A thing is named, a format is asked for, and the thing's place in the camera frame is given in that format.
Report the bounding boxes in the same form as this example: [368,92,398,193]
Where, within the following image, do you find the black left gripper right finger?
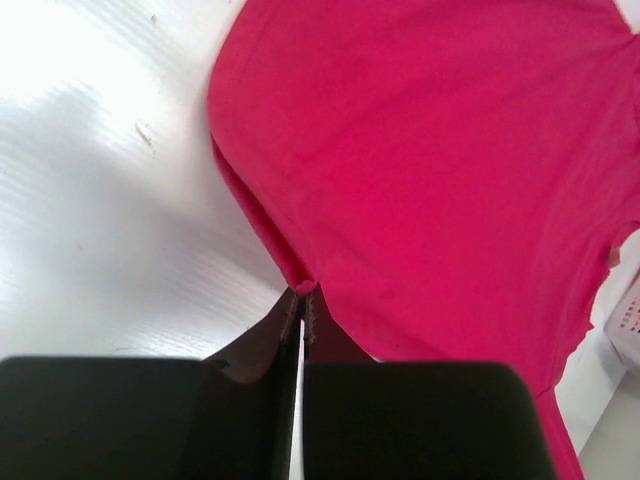
[302,289,545,479]

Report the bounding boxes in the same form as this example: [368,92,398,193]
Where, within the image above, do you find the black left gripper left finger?
[1,292,299,479]

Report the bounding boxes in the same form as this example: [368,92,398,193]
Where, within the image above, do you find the magenta t shirt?
[207,1,639,479]

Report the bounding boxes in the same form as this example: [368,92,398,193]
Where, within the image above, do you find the white perforated plastic basket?
[604,273,640,374]

